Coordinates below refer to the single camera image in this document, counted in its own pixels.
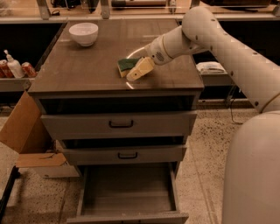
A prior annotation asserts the folded white cloth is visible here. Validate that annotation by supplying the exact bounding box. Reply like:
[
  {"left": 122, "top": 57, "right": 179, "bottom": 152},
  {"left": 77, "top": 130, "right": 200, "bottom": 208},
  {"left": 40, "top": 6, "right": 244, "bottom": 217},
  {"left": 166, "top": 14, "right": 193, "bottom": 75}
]
[{"left": 196, "top": 61, "right": 226, "bottom": 74}]

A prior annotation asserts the white pump bottle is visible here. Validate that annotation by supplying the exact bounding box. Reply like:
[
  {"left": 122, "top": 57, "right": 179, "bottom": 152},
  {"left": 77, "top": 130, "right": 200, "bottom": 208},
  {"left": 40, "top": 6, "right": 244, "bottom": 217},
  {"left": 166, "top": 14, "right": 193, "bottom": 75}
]
[{"left": 4, "top": 50, "right": 25, "bottom": 79}]

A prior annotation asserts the open bottom grey drawer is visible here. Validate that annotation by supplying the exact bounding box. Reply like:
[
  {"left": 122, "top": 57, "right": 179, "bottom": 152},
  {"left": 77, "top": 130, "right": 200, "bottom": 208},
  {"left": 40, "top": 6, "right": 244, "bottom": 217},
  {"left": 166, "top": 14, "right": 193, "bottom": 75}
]
[{"left": 66, "top": 163, "right": 189, "bottom": 224}]

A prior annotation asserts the white ceramic bowl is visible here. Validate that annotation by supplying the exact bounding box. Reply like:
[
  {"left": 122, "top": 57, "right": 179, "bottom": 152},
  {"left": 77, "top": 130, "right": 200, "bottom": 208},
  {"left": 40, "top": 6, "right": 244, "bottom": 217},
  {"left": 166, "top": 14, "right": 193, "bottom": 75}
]
[{"left": 69, "top": 23, "right": 99, "bottom": 46}]

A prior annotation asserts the black stand leg left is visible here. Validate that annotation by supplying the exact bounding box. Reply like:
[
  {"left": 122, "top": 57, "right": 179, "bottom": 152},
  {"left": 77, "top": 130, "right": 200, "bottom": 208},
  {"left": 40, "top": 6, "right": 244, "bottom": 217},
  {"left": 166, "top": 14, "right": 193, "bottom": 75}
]
[{"left": 0, "top": 165, "right": 20, "bottom": 221}]

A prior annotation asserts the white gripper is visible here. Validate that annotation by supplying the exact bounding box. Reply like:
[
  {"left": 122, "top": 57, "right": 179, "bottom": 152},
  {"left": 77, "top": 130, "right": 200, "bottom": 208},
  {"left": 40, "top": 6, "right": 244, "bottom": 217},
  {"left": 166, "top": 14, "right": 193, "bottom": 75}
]
[{"left": 126, "top": 36, "right": 166, "bottom": 81}]

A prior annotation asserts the red soda can at edge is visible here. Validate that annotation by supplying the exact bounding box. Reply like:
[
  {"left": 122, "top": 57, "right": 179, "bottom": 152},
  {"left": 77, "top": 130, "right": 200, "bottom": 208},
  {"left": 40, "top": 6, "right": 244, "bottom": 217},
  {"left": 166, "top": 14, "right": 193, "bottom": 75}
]
[{"left": 0, "top": 59, "right": 14, "bottom": 78}]

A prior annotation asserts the grey drawer cabinet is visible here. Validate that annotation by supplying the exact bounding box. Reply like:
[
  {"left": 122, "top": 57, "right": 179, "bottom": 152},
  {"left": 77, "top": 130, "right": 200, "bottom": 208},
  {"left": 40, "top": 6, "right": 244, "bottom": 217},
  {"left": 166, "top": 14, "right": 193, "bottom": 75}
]
[{"left": 28, "top": 18, "right": 205, "bottom": 176}]

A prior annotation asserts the brown cardboard box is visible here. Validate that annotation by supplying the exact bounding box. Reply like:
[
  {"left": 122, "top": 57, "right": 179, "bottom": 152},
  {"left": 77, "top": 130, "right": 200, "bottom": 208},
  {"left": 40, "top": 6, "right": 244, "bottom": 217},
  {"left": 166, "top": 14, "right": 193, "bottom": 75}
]
[{"left": 0, "top": 92, "right": 81, "bottom": 179}]

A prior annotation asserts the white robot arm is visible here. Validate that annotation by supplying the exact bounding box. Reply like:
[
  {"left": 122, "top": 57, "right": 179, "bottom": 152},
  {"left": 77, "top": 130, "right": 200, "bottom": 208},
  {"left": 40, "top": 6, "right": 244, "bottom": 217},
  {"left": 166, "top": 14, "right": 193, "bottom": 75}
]
[{"left": 129, "top": 6, "right": 280, "bottom": 224}]

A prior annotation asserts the middle grey drawer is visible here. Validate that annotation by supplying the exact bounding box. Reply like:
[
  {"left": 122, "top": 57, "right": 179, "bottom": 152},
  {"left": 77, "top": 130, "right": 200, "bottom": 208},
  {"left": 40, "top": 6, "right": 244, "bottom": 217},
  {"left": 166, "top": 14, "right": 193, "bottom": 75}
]
[{"left": 63, "top": 145, "right": 186, "bottom": 165}]

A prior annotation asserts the green and yellow sponge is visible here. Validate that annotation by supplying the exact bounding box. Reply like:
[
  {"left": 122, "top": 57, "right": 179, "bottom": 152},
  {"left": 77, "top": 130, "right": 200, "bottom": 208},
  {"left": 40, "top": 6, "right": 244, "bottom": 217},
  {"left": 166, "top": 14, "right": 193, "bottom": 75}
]
[{"left": 117, "top": 58, "right": 139, "bottom": 77}]

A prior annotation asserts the top grey drawer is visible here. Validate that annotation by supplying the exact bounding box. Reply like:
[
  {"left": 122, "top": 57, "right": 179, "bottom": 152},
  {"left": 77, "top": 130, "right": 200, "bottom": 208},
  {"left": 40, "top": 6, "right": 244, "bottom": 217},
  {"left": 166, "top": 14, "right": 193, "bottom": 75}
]
[{"left": 41, "top": 111, "right": 197, "bottom": 140}]

